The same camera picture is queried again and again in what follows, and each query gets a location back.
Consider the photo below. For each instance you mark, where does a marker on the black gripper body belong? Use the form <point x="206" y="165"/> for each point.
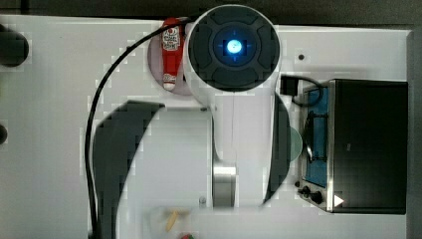
<point x="289" y="85"/>

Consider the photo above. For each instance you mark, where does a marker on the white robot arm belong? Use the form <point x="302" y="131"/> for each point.
<point x="232" y="63"/>

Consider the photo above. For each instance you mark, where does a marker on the green mug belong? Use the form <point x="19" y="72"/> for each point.
<point x="296" y="144"/>

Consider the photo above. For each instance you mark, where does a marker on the black toaster oven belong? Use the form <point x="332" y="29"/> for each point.
<point x="355" y="135"/>

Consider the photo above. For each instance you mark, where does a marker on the red ketchup bottle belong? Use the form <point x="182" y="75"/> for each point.
<point x="172" y="43"/>

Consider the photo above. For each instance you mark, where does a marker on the grey round plate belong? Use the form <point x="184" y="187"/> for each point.
<point x="156" y="67"/>

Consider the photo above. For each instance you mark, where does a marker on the peeled banana toy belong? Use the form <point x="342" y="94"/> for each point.
<point x="173" y="215"/>

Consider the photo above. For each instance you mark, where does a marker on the red fruit toy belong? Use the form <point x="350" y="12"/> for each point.
<point x="187" y="236"/>

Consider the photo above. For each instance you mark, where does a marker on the black round object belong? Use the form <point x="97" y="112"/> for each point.
<point x="14" y="47"/>

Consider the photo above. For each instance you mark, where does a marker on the small black knob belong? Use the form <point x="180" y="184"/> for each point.
<point x="3" y="134"/>

